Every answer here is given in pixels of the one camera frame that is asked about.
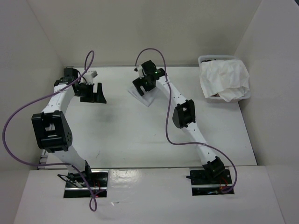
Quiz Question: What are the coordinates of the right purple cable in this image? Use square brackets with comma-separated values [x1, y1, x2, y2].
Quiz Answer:
[135, 48, 238, 194]

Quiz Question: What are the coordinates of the purple cable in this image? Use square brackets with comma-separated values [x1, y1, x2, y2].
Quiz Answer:
[1, 50, 99, 212]
[135, 48, 238, 194]

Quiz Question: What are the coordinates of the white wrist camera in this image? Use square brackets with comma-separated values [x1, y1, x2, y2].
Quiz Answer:
[134, 65, 144, 78]
[82, 70, 98, 85]

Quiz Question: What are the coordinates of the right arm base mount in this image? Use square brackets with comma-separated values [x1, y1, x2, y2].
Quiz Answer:
[186, 168, 235, 196]

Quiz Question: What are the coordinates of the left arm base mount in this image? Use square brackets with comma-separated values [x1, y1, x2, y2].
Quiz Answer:
[57, 170, 108, 198]

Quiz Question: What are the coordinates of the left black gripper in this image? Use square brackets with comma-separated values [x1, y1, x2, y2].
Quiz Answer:
[75, 82, 106, 104]

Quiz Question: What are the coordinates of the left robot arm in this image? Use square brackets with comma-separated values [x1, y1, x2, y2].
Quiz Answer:
[31, 67, 107, 187]

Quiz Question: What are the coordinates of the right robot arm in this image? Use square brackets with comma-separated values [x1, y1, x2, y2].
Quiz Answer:
[133, 60, 225, 183]

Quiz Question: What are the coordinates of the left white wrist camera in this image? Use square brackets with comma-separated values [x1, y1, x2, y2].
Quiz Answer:
[82, 70, 98, 85]

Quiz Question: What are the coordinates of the aluminium table edge rail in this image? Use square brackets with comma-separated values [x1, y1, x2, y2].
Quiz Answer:
[37, 66, 73, 170]

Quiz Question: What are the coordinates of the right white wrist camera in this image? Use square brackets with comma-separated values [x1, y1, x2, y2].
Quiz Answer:
[134, 65, 144, 78]

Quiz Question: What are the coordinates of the white pleated skirt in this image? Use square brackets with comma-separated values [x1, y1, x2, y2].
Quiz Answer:
[199, 59, 250, 103]

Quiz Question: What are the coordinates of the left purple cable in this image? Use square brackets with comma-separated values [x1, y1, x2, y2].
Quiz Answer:
[1, 50, 99, 212]

